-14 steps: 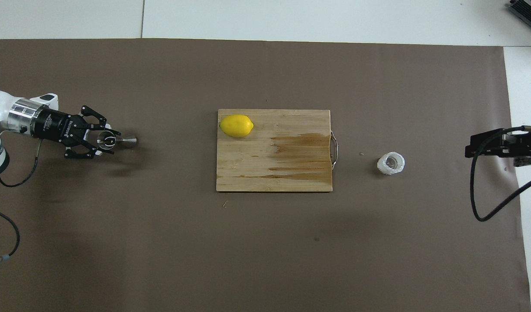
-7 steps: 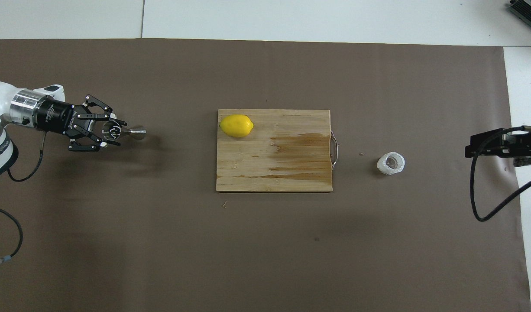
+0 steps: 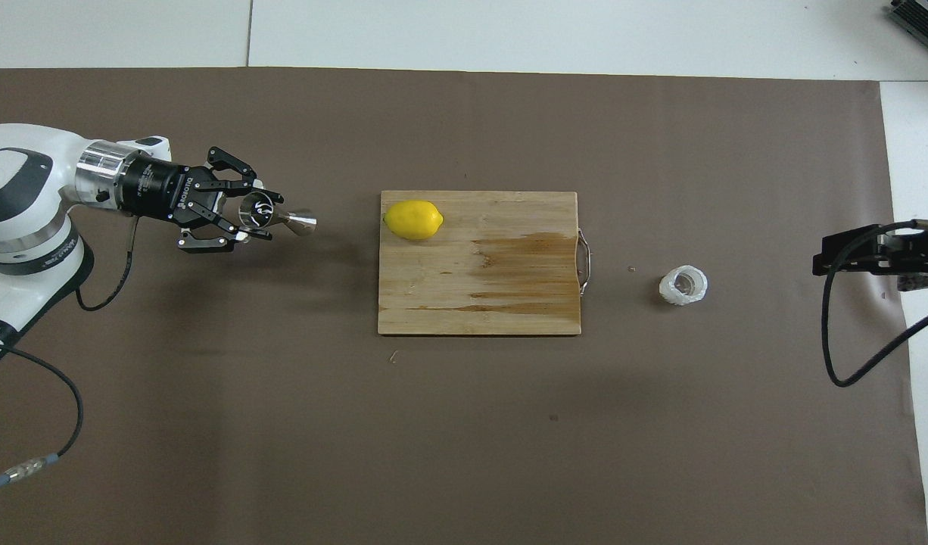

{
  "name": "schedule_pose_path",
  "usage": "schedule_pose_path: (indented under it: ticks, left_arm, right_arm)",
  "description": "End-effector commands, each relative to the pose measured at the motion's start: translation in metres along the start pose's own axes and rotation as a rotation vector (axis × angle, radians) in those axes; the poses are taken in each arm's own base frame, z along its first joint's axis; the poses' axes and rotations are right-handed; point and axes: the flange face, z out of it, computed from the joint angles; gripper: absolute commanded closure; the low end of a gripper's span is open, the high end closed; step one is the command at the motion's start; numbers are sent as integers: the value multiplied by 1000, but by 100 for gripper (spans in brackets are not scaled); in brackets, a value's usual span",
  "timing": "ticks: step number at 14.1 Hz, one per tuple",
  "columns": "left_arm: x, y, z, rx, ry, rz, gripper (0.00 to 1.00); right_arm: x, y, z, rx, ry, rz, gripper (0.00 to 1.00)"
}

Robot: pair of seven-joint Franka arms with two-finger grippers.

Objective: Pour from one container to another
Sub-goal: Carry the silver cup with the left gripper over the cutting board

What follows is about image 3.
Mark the small clear plastic cup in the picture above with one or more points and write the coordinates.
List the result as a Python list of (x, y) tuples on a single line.
[(670, 291)]

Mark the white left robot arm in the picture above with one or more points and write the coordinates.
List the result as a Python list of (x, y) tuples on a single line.
[(17, 189)]

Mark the grey ribbed metal device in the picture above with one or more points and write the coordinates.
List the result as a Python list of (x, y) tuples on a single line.
[(926, 19)]

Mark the yellow lemon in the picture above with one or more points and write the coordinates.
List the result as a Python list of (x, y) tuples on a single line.
[(412, 220)]

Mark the brown paper table mat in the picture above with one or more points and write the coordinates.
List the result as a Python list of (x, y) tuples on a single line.
[(509, 454)]

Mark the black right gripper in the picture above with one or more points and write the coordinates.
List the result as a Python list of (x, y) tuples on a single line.
[(918, 253)]

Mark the wooden cutting board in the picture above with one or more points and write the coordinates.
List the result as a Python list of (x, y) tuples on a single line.
[(449, 303)]

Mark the steel double jigger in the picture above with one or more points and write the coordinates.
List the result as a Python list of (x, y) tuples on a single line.
[(297, 221)]

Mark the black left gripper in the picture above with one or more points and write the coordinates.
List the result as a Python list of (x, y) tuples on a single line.
[(161, 191)]

